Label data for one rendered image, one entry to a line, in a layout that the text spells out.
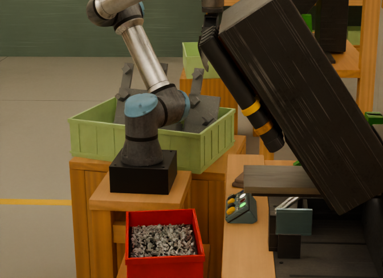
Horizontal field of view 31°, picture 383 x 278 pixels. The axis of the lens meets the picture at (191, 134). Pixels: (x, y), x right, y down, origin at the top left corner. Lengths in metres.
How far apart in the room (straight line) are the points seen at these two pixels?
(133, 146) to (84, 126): 0.58
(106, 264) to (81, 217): 0.59
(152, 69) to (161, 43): 6.67
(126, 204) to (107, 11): 0.68
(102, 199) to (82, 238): 0.71
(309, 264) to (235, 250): 0.21
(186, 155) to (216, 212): 0.27
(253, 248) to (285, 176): 0.25
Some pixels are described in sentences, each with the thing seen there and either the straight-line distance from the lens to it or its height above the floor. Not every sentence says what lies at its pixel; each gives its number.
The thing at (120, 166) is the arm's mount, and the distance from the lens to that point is 2.43.
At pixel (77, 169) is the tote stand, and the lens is 2.98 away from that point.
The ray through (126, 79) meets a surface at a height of 1.07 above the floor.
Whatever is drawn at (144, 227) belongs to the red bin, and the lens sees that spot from 2.13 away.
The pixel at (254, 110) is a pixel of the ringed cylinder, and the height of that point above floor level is 1.37.
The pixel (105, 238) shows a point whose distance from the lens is 2.47.
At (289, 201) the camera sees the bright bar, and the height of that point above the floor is 1.04.
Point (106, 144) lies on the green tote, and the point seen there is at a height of 0.86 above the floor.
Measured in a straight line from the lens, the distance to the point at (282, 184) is 1.77.
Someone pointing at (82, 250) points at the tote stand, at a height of 0.37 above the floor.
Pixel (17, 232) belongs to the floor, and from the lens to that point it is 4.26.
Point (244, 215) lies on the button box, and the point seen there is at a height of 0.93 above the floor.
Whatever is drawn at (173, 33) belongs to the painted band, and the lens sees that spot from 9.15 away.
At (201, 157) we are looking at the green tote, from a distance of 2.76.
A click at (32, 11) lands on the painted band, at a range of 9.45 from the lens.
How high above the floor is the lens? 1.78
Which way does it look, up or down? 18 degrees down
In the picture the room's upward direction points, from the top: straight up
